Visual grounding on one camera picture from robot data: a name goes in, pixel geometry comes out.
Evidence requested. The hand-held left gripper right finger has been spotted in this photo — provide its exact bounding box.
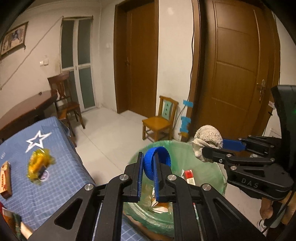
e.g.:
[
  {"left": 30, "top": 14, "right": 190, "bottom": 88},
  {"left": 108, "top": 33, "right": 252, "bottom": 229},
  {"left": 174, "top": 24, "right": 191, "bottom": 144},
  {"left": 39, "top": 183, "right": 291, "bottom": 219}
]
[{"left": 154, "top": 155, "right": 266, "bottom": 241}]

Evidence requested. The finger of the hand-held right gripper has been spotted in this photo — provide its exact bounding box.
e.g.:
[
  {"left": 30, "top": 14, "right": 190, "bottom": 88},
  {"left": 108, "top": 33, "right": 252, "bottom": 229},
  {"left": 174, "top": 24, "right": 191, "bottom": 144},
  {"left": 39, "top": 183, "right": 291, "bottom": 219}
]
[
  {"left": 202, "top": 148, "right": 275, "bottom": 166},
  {"left": 222, "top": 136, "right": 281, "bottom": 157}
]

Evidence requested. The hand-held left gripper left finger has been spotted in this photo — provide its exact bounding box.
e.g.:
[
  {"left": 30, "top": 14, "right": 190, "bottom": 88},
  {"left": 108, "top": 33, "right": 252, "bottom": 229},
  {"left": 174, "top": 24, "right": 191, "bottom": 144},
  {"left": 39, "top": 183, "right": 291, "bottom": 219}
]
[{"left": 28, "top": 152, "right": 144, "bottom": 241}]

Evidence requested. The trash bin with green bag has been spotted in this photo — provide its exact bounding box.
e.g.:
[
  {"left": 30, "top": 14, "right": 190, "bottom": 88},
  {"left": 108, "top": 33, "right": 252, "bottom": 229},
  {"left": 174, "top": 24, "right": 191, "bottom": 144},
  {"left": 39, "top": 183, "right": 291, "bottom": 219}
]
[{"left": 122, "top": 139, "right": 228, "bottom": 239}]

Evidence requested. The grey towel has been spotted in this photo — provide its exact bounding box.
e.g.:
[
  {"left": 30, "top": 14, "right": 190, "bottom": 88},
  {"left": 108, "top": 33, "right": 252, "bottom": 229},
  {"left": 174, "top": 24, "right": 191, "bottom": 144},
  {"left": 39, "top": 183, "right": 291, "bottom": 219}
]
[{"left": 192, "top": 125, "right": 224, "bottom": 163}]

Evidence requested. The blue plastic lid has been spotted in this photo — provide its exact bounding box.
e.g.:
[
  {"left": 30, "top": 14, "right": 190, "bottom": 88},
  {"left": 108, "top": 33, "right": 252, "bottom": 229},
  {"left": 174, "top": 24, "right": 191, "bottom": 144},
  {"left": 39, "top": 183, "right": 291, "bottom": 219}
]
[{"left": 143, "top": 147, "right": 172, "bottom": 181}]

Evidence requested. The white red medicine box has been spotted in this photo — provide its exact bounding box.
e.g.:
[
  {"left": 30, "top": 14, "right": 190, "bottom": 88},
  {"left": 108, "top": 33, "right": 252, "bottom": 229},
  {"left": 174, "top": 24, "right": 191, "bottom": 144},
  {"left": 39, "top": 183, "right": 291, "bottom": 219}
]
[{"left": 182, "top": 169, "right": 196, "bottom": 186}]

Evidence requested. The green scrub pad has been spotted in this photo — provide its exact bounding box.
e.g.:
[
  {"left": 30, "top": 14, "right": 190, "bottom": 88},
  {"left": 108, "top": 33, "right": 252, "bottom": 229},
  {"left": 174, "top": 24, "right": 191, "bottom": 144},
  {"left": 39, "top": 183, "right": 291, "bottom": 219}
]
[{"left": 11, "top": 213, "right": 22, "bottom": 235}]

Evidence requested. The person's right forearm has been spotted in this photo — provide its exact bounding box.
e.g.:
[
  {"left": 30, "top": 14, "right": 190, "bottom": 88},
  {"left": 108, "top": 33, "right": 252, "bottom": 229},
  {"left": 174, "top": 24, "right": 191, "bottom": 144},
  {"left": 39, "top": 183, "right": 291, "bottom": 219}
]
[{"left": 259, "top": 190, "right": 296, "bottom": 225}]

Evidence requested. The small chair with green back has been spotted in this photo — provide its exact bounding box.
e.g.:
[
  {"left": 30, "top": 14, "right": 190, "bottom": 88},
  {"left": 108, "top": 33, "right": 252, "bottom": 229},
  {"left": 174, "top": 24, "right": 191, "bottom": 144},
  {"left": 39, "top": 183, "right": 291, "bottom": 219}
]
[{"left": 142, "top": 95, "right": 179, "bottom": 142}]

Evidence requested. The brown panelled entrance door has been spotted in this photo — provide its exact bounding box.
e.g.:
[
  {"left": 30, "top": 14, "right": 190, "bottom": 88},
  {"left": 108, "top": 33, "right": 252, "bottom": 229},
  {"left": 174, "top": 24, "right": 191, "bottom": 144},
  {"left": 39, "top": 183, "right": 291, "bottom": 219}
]
[{"left": 192, "top": 0, "right": 281, "bottom": 149}]

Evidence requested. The blue checkered tablecloth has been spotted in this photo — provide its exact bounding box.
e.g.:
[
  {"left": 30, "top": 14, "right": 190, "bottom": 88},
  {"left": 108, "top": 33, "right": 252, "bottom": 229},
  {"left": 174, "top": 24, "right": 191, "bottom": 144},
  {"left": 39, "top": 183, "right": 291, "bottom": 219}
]
[{"left": 0, "top": 116, "right": 144, "bottom": 241}]

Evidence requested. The yellow plastic bag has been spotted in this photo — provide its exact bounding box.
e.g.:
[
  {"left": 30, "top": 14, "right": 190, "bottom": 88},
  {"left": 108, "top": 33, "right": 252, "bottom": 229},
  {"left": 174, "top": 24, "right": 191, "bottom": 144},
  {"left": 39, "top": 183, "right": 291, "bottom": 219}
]
[{"left": 26, "top": 148, "right": 56, "bottom": 186}]

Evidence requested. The dark wooden chair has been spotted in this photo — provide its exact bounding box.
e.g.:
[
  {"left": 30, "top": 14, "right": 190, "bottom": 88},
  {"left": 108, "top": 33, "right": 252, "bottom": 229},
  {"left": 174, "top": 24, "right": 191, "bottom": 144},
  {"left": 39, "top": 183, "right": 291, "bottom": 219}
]
[{"left": 47, "top": 72, "right": 86, "bottom": 137}]

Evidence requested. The brown wooden door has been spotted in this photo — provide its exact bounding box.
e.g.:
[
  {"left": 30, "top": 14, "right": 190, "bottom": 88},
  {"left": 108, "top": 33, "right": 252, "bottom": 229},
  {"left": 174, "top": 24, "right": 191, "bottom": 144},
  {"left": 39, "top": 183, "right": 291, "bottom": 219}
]
[{"left": 114, "top": 0, "right": 159, "bottom": 117}]

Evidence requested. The glass double door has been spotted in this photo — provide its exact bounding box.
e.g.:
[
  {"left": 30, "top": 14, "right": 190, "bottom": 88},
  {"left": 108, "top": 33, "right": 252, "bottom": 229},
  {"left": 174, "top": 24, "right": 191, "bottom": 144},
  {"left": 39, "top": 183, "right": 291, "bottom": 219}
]
[{"left": 60, "top": 16, "right": 96, "bottom": 112}]

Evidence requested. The brown printed long carton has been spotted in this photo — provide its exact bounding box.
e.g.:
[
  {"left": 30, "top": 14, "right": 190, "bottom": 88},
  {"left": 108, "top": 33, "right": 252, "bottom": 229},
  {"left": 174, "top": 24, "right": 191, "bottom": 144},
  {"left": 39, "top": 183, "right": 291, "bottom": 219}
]
[{"left": 0, "top": 161, "right": 12, "bottom": 200}]

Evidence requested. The dark wooden dining table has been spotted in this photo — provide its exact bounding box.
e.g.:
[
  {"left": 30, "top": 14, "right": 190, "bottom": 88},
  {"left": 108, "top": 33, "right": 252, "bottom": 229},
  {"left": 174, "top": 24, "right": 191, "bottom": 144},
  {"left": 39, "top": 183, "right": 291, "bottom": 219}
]
[{"left": 0, "top": 90, "right": 58, "bottom": 142}]

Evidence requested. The black wall cable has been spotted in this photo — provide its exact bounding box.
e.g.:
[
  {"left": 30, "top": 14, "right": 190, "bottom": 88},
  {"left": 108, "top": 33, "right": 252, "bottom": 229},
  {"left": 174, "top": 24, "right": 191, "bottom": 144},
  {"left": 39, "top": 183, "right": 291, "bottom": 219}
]
[{"left": 189, "top": 0, "right": 195, "bottom": 98}]

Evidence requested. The wall wire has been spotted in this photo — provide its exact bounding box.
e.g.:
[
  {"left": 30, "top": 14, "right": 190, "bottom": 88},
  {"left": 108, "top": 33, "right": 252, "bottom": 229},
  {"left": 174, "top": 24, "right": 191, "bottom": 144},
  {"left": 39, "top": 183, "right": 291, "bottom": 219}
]
[{"left": 0, "top": 16, "right": 64, "bottom": 90}]

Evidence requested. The framed wall picture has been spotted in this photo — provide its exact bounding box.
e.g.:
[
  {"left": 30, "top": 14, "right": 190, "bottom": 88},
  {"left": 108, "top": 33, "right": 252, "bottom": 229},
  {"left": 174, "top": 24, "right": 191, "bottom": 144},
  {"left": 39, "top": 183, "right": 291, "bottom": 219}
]
[{"left": 0, "top": 21, "right": 29, "bottom": 59}]

